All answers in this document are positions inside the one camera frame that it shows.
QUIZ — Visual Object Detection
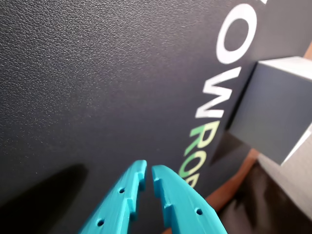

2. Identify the white open cardboard box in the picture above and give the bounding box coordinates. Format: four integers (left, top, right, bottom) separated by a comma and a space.
225, 56, 312, 167

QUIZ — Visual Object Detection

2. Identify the black mat with WOWROBO print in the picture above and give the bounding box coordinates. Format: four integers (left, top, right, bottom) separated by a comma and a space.
0, 0, 312, 234

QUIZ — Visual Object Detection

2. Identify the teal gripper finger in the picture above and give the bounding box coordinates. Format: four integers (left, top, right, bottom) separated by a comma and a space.
79, 159, 148, 234
151, 165, 229, 234

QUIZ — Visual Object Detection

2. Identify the dark grey cloth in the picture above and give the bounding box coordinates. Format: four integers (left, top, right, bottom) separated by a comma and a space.
214, 163, 312, 234

